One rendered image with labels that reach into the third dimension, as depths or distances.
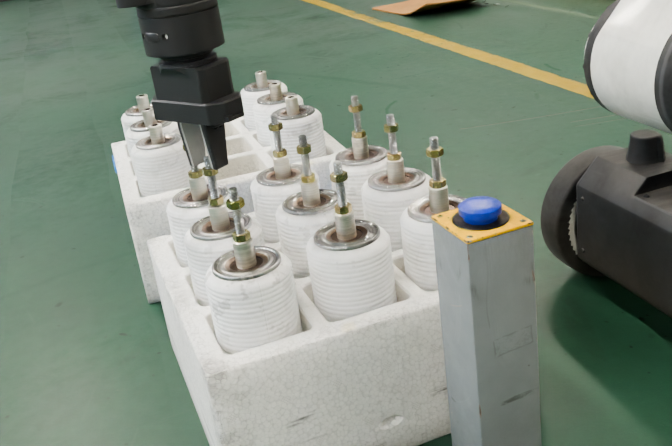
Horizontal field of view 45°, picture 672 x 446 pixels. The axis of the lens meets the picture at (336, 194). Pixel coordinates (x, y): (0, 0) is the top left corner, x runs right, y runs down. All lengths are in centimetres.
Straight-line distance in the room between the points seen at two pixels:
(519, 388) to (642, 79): 33
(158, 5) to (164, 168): 51
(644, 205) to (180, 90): 60
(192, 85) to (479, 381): 43
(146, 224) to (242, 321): 51
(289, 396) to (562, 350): 42
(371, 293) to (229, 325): 16
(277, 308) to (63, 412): 43
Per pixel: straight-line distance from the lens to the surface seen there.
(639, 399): 107
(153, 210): 134
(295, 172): 113
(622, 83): 90
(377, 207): 102
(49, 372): 130
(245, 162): 147
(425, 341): 92
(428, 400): 96
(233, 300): 85
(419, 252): 93
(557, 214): 123
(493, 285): 76
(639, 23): 90
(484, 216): 75
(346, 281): 88
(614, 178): 116
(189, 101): 91
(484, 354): 79
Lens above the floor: 63
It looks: 22 degrees down
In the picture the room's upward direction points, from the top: 8 degrees counter-clockwise
